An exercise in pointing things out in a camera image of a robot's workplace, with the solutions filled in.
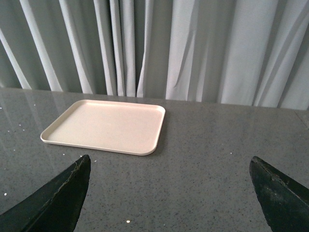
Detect grey pleated curtain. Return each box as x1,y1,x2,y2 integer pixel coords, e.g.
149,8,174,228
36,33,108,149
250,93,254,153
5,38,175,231
0,0,309,110

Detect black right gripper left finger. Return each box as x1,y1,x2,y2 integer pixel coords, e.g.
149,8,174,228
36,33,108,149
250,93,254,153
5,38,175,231
0,155,91,232

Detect cream rectangular plastic tray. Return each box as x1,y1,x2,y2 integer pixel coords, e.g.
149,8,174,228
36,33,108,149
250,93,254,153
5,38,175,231
41,100,166,156

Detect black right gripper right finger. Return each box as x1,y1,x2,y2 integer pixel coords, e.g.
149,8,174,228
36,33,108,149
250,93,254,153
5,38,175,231
249,156,309,232

